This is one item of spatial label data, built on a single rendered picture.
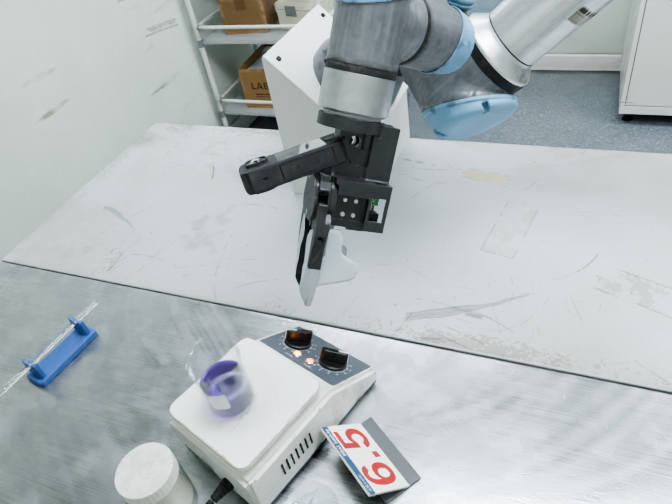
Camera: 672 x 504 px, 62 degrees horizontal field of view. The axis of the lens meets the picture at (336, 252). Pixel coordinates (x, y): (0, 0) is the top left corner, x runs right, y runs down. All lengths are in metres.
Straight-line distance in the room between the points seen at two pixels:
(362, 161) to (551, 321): 0.32
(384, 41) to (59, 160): 1.82
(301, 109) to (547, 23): 0.38
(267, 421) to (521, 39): 0.53
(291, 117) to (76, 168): 1.51
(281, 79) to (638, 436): 0.66
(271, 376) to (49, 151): 1.75
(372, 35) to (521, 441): 0.44
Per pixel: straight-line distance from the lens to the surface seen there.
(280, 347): 0.67
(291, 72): 0.90
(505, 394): 0.68
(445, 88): 0.77
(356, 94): 0.57
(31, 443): 0.81
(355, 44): 0.57
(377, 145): 0.60
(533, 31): 0.75
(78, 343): 0.87
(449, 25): 0.66
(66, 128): 2.30
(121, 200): 1.15
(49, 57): 2.27
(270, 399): 0.60
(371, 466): 0.61
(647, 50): 2.82
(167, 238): 1.00
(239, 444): 0.58
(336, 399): 0.62
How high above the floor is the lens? 1.47
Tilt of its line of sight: 41 degrees down
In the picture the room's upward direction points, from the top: 11 degrees counter-clockwise
